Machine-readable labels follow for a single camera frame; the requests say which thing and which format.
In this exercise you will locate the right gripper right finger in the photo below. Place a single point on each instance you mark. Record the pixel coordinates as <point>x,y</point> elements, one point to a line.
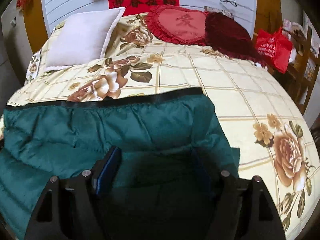
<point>223,202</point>

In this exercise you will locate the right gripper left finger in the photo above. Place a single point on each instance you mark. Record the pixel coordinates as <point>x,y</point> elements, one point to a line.
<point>92,194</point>

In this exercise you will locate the wooden chair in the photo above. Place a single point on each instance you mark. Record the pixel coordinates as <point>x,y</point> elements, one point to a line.
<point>300,77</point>

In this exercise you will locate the dark green down jacket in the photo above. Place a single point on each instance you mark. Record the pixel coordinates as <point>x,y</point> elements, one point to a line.
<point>63,138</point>

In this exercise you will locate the dark red velvet cushion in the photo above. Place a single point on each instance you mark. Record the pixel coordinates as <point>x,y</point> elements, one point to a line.
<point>230,38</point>

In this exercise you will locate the floral plaid bed cover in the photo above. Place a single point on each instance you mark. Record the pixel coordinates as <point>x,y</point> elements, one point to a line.
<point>256,114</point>

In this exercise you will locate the red shopping bag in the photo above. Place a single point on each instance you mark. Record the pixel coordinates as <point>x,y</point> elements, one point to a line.
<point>275,49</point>

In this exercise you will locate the red heart-shaped cushion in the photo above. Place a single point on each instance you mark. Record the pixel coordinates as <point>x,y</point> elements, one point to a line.
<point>177,25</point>

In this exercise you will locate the white square pillow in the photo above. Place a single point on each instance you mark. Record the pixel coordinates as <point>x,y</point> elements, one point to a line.
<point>83,38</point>

